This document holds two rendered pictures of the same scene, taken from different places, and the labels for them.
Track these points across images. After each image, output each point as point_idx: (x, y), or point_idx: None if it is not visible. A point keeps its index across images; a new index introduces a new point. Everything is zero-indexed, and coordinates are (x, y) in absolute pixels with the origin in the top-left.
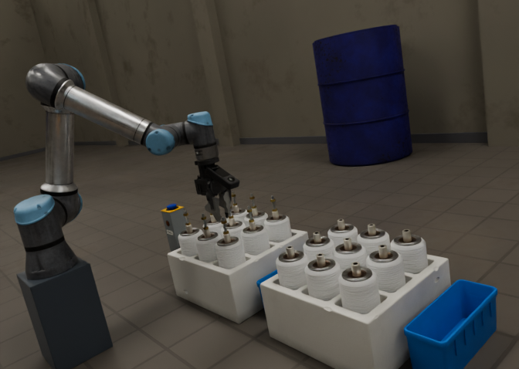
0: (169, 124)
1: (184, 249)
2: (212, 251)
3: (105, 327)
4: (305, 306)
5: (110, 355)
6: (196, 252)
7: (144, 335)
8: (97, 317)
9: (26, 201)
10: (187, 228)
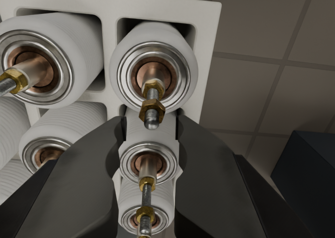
0: None
1: (172, 189)
2: (165, 121)
3: (314, 147)
4: None
5: (309, 118)
6: None
7: (264, 116)
8: (333, 160)
9: None
10: (150, 231)
